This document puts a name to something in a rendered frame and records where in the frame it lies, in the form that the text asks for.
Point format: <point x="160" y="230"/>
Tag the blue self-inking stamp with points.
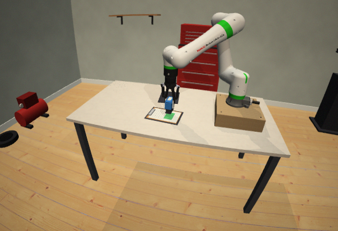
<point x="168" y="105"/>

